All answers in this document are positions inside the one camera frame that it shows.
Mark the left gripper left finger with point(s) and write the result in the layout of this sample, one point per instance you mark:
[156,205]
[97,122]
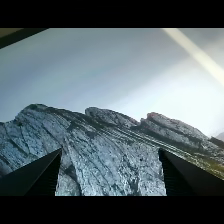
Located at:
[36,178]

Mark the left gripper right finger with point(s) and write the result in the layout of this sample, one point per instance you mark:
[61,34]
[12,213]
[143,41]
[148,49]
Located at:
[186,178]

